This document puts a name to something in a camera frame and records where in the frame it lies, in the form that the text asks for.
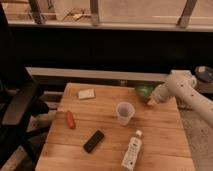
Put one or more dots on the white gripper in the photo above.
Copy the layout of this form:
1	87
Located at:
159	95

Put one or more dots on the green ceramic bowl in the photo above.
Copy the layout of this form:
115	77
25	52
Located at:
144	92

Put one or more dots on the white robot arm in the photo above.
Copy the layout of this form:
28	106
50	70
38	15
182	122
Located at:
182	85

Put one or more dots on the white box on ledge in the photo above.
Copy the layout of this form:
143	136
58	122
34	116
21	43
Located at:
181	71

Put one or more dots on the clear plastic cup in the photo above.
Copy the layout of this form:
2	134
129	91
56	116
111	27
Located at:
125	111

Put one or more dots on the dark round dish on ledge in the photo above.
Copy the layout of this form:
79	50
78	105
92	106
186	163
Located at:
204	73

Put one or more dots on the white plastic bottle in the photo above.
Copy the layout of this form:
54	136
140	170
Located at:
134	146

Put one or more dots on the black remote control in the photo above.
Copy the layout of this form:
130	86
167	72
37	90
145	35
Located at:
93	141

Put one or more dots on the white sponge block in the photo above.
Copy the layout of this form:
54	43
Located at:
86	94

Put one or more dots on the black office chair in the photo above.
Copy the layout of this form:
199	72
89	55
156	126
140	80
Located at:
20	99

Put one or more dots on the grey metal ledge rail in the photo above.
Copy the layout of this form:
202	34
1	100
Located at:
56	78

